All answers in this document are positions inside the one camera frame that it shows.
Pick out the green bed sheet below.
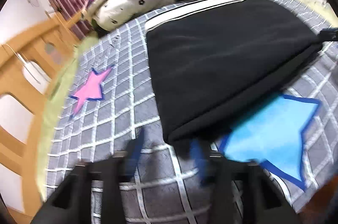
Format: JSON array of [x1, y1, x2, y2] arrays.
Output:
[[37, 12, 337, 209]]

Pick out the grey checked star blanket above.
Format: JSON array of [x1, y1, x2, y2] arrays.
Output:
[[35, 0, 337, 223]]

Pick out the wooden bed frame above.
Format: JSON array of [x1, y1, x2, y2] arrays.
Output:
[[0, 0, 312, 224]]

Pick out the black striped sweatpants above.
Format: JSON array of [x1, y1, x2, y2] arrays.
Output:
[[144, 0, 323, 145]]

